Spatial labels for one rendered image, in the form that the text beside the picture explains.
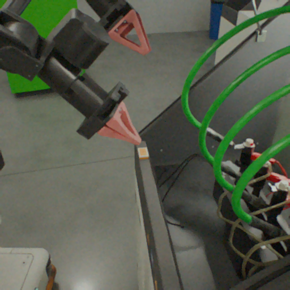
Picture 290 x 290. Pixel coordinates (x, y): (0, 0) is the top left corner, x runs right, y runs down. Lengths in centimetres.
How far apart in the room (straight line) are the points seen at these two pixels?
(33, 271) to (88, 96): 118
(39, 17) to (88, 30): 335
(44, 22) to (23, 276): 292
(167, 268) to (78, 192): 168
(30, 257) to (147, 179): 90
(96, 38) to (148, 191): 50
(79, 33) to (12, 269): 130
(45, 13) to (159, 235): 334
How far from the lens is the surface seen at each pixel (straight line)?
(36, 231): 209
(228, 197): 79
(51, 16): 380
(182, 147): 108
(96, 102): 48
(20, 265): 159
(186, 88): 62
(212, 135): 69
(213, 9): 684
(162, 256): 68
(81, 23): 45
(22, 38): 46
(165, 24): 744
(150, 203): 78
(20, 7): 105
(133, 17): 58
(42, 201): 228
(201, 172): 110
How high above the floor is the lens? 150
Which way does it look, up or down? 33 degrees down
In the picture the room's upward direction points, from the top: straight up
